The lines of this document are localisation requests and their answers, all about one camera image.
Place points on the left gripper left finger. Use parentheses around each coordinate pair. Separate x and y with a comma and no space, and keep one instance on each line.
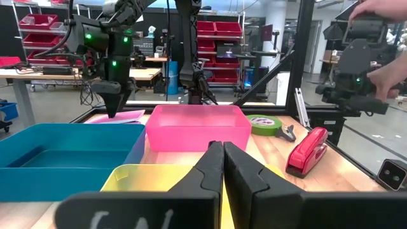
(143,210)

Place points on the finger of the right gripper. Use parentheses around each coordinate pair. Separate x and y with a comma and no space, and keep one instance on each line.
(110,103)
(122,101)

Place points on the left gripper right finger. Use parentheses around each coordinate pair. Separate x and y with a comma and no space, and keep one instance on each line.
(286,210)

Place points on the red stapler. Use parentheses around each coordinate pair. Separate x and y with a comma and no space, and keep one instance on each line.
(305,152)

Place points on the green tape roll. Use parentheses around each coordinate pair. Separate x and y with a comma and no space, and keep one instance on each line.
(264,130)

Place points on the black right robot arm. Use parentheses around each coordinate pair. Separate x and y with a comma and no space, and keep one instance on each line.
(95,38)

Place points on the black staple remover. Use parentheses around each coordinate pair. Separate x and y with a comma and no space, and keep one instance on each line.
(287,133)

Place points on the pink paper sheet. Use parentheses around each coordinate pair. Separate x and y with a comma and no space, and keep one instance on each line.
(127,116)

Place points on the yellow plastic bin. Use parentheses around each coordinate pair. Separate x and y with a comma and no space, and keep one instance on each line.
(143,178)

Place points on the wooden desk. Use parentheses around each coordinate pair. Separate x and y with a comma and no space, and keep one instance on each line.
(143,73)

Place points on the blue barrel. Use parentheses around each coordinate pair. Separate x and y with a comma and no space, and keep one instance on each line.
(172,79)

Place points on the black flat box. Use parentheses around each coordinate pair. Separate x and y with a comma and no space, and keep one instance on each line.
(57,70)

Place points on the blue plastic bin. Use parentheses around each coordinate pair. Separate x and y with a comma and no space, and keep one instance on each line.
(73,159)

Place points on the red storage bin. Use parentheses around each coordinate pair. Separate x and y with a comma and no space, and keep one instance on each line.
(225,75)
(227,62)
(206,28)
(229,28)
(41,58)
(38,23)
(41,40)
(206,45)

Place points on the pink plastic bin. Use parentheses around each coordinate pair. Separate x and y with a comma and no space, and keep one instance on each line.
(197,130)

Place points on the metal shelf rack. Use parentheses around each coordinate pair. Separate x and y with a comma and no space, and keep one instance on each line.
(222,37)
(41,30)

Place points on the blue crate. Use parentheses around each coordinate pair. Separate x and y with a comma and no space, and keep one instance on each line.
(9,111)

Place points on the silver metal bar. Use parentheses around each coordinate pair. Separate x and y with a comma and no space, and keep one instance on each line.
(301,106)

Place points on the red flat tray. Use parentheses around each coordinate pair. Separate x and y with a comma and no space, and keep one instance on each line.
(9,61)

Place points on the person's hand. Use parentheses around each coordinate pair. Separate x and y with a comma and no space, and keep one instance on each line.
(378,8)
(388,76)

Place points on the black lattice camera stand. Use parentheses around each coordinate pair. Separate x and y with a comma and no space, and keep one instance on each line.
(190,47)

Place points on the small black camera box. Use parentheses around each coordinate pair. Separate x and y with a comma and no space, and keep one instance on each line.
(392,175)

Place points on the black diagonal frame strut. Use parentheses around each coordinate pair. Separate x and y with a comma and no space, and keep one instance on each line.
(264,79)

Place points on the black frame post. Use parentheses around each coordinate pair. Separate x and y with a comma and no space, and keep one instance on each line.
(299,47)

